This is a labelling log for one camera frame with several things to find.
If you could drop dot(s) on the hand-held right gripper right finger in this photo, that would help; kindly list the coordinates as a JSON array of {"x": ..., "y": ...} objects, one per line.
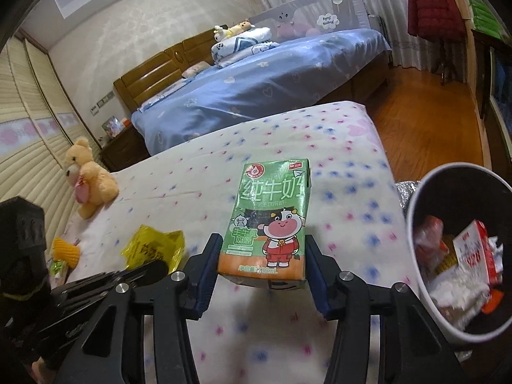
[{"x": 316, "y": 280}]

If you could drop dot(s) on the wooden headboard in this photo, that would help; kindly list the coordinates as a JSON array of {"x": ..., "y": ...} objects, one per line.
[{"x": 156, "y": 76}]

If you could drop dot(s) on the grey bed guard rail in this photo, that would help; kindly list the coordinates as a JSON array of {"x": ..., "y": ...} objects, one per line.
[{"x": 320, "y": 16}]

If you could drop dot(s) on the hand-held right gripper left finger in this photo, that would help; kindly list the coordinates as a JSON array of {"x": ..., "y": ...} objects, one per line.
[{"x": 208, "y": 276}]

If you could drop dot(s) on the white tissue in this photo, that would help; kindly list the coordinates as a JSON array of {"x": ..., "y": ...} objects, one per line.
[{"x": 456, "y": 292}]

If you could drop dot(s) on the yellow foam fruit net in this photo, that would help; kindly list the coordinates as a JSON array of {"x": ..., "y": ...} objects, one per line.
[{"x": 66, "y": 252}]

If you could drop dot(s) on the small green wrapper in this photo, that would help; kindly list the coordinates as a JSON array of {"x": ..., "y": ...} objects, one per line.
[{"x": 57, "y": 268}]

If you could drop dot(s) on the colourful picture frame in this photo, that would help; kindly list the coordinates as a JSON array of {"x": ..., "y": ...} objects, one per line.
[{"x": 112, "y": 126}]

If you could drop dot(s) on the red white carton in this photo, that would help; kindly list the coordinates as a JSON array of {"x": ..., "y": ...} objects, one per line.
[{"x": 476, "y": 252}]

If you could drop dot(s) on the silver foil wrapper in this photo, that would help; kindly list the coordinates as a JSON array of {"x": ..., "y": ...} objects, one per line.
[{"x": 406, "y": 194}]

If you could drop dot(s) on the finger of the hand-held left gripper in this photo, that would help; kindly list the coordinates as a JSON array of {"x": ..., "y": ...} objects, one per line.
[{"x": 148, "y": 270}]

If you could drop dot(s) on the wooden nightstand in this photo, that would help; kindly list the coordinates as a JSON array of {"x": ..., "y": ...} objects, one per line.
[{"x": 124, "y": 152}]

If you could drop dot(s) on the red plastic wrapper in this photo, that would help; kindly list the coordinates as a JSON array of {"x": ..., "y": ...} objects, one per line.
[{"x": 430, "y": 234}]

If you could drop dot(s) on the red down jacket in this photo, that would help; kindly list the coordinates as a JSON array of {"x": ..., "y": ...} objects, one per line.
[{"x": 436, "y": 8}]

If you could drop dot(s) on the tan teddy bear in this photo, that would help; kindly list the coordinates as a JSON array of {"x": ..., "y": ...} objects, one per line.
[{"x": 94, "y": 180}]

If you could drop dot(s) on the bed with blue duvet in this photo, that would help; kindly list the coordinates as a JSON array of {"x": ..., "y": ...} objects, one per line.
[{"x": 256, "y": 84}]

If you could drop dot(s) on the stack of green boxes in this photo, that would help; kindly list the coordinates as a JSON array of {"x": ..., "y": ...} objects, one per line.
[{"x": 484, "y": 12}]

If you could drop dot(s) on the dotted white bed sheet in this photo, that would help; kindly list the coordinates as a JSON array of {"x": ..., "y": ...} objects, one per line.
[{"x": 192, "y": 176}]

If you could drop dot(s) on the green milk carton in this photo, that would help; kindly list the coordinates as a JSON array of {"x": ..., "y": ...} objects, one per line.
[{"x": 268, "y": 216}]

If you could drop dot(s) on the white wall socket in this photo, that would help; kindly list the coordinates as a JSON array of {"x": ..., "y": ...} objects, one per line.
[
  {"x": 97, "y": 108},
  {"x": 109, "y": 95}
]

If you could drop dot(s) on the small pink pillow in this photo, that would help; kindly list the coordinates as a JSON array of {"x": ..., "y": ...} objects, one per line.
[{"x": 195, "y": 70}]

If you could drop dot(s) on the folded blue white blanket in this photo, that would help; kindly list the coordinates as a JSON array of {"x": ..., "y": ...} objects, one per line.
[{"x": 240, "y": 46}]

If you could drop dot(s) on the dark wooden coat rack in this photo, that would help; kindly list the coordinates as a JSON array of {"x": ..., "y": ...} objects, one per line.
[{"x": 444, "y": 60}]

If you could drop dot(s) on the yellow plastic wrapper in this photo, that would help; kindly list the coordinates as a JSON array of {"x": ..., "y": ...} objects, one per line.
[{"x": 152, "y": 244}]

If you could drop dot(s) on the white trash bin black liner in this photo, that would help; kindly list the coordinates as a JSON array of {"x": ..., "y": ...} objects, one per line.
[{"x": 411, "y": 240}]

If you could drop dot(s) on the light patterned curtain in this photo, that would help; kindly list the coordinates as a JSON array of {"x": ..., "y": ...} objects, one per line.
[{"x": 384, "y": 0}]

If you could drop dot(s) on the orange snack bag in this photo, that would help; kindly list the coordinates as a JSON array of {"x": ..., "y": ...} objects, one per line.
[{"x": 492, "y": 302}]

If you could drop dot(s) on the yellow plush toys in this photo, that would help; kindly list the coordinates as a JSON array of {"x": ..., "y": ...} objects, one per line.
[{"x": 236, "y": 28}]

